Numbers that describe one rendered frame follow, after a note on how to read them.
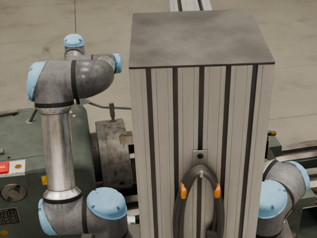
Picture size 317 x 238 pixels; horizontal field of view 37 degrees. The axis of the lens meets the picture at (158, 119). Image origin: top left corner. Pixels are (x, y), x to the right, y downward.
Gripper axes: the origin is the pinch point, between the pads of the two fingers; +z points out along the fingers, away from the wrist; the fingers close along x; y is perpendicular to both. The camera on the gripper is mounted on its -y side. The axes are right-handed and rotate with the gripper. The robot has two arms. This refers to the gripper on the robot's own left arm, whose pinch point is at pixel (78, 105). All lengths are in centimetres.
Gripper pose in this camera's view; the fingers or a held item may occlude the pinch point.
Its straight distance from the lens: 211.6
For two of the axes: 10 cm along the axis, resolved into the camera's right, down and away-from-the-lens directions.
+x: -1.9, -6.9, 7.0
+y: 9.8, -1.3, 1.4
